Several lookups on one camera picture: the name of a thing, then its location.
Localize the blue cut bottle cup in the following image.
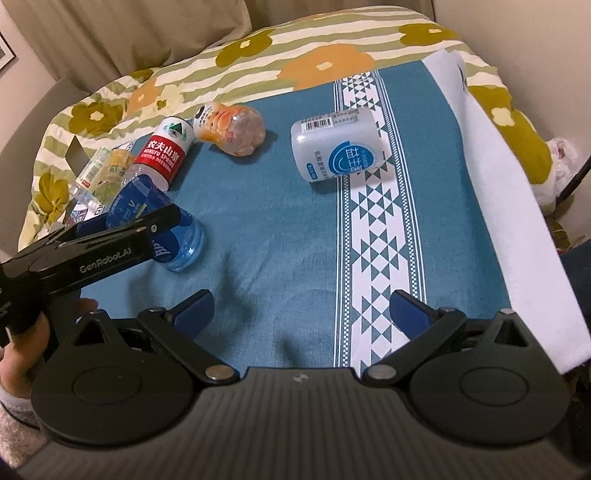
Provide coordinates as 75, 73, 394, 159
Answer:
106, 174, 204, 272

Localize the grey fuzzy sleeve forearm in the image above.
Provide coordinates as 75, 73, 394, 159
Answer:
0, 387, 47, 468

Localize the green label cut bottle cup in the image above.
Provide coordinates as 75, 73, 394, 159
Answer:
69, 147, 112, 223

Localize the red label cut bottle cup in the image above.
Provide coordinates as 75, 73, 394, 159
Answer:
122, 117, 195, 192

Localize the yellow label cut bottle cup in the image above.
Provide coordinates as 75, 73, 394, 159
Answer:
93, 149, 134, 208

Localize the orange cartoon cut bottle cup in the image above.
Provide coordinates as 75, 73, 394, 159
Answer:
193, 102, 266, 157

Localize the white translucent cut bottle cup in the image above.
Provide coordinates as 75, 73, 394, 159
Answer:
290, 107, 389, 183

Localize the person's left hand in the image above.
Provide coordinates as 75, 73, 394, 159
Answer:
1, 298, 98, 399

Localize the grey headboard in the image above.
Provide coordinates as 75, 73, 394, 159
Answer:
1, 78, 87, 262

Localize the floral striped bed quilt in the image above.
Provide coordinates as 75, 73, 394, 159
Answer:
18, 6, 556, 248

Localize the teal patterned table cloth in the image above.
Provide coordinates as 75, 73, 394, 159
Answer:
59, 48, 584, 375

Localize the beige curtain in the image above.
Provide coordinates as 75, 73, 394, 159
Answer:
0, 0, 438, 91

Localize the black cable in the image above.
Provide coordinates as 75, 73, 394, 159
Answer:
556, 156, 591, 204

